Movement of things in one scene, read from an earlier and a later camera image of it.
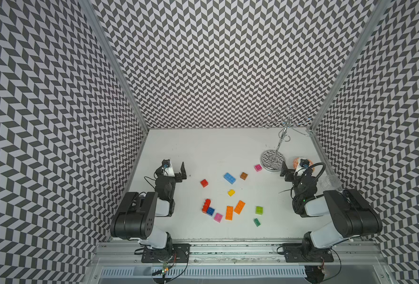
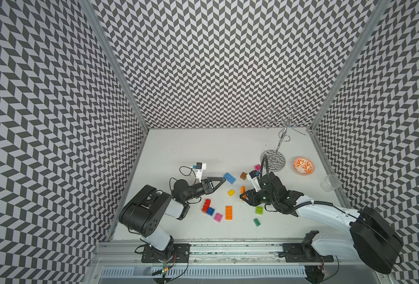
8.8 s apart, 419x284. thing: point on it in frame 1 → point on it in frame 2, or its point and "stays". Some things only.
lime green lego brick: [259, 210] stays
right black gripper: [289, 172] → [252, 198]
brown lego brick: [244, 176] stays
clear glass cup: [330, 181] stays
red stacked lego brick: [206, 205] stays
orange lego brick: [239, 207] → [242, 190]
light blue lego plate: [229, 178] stays
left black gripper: [178, 176] → [209, 185]
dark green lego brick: [257, 222] stays
